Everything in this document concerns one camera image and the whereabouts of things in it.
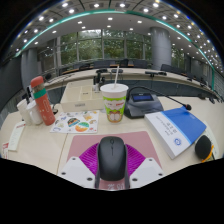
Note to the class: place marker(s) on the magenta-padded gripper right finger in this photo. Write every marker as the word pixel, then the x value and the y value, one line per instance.
pixel 148 168

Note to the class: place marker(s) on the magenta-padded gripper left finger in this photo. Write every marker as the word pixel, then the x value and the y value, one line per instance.
pixel 75 168

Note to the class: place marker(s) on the black computer mouse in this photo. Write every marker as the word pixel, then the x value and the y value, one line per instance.
pixel 112 160

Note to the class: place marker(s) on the pink mouse pad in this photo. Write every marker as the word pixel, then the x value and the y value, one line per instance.
pixel 83 141

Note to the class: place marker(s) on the colourful sticker sheet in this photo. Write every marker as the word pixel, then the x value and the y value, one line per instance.
pixel 75 122

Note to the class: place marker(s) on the blue and white book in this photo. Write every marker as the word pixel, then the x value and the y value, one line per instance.
pixel 173 130

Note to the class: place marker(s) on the black handheld microphone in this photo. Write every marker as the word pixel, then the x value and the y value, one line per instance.
pixel 202 147

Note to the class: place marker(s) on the grey conference microphone unit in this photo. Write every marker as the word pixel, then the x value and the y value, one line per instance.
pixel 142 106
pixel 28 93

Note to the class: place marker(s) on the beige organizer tray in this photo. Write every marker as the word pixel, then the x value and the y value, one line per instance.
pixel 80 100

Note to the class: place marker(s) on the red bottle with green band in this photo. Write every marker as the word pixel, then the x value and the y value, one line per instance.
pixel 45 103

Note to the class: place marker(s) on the printed paper cup with straw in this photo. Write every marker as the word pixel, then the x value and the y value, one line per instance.
pixel 114 103

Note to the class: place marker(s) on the white paper cup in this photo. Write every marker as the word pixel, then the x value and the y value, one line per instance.
pixel 22 111

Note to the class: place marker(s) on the dark office chairs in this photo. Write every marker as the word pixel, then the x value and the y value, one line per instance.
pixel 136 63

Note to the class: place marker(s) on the ceiling lights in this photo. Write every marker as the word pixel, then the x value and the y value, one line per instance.
pixel 96 5

